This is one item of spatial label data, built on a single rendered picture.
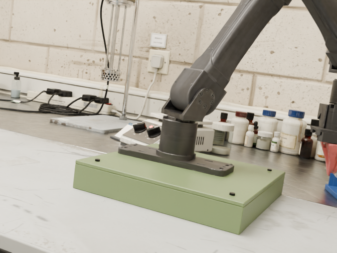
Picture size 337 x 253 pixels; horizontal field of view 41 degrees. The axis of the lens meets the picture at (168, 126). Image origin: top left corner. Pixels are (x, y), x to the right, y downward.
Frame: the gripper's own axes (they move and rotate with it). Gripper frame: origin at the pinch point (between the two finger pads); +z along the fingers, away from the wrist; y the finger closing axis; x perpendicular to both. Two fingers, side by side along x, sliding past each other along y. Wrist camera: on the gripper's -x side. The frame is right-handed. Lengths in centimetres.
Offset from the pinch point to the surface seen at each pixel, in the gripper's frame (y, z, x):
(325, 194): 2.7, 3.2, 7.9
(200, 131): 28.7, -3.2, -12.2
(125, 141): 46.4, 1.5, -9.3
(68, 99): 80, -1, -75
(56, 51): 92, -19, -90
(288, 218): 14.0, 3.5, 28.4
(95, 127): 58, 2, -29
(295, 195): 9.8, 3.3, 12.8
